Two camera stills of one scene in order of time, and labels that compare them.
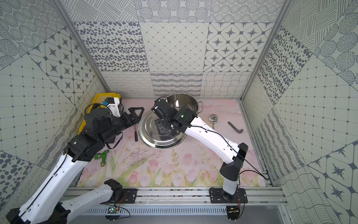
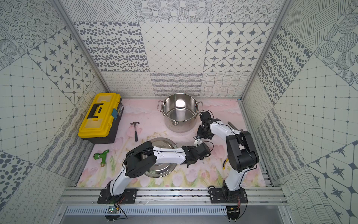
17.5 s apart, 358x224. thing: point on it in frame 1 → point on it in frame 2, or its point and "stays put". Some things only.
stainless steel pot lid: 149,132 → 159,170
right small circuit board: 232,210 stays put
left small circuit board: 112,210 stays put
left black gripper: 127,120 → 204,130
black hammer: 136,137 stays put
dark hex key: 239,131 stays put
